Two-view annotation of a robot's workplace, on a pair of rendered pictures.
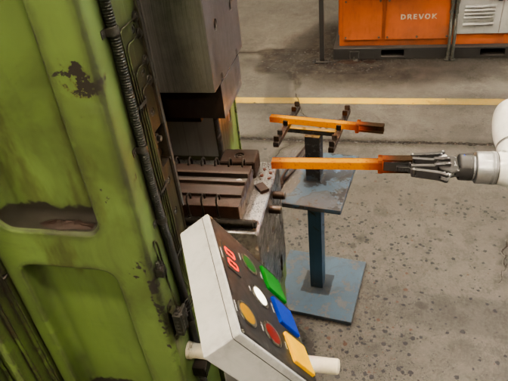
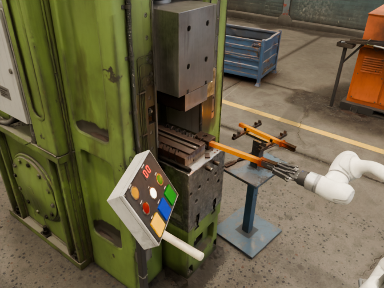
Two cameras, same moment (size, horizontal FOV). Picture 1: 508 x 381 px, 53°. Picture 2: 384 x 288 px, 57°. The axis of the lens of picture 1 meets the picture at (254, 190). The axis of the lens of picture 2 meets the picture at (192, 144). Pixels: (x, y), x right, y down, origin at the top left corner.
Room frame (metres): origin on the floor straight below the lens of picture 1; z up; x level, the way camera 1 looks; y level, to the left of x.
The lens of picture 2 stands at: (-0.32, -0.57, 2.07)
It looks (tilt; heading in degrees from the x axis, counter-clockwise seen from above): 31 degrees down; 21
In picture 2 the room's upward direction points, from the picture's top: 1 degrees clockwise
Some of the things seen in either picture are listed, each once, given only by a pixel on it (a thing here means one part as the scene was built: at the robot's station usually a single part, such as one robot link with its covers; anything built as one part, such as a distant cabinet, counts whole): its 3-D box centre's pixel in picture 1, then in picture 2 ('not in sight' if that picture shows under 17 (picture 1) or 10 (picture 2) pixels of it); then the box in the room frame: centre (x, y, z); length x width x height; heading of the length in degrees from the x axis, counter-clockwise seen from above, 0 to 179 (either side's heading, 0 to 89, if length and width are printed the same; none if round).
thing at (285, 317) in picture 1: (283, 317); (163, 209); (0.74, -0.03, 1.01); 0.07 x 0.05 x 0.07; 10
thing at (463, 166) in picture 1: (454, 166); (298, 176); (1.15, -0.56, 1.06); 0.09 x 0.08 x 0.07; 75
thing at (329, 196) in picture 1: (314, 178); (255, 166); (1.76, -0.26, 0.64); 0.40 x 0.30 x 0.02; 157
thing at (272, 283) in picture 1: (271, 285); (169, 195); (0.84, -0.01, 1.01); 0.07 x 0.05 x 0.07; 10
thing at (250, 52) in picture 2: not in sight; (237, 51); (5.34, 0.83, 0.36); 1.20 x 0.80 x 0.72; 80
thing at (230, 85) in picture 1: (159, 85); (166, 87); (1.34, 0.23, 1.32); 0.42 x 0.20 x 0.10; 75
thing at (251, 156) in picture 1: (240, 163); (204, 140); (1.47, 0.04, 0.95); 0.12 x 0.08 x 0.06; 75
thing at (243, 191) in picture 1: (181, 190); (167, 143); (1.34, 0.23, 0.96); 0.42 x 0.20 x 0.09; 75
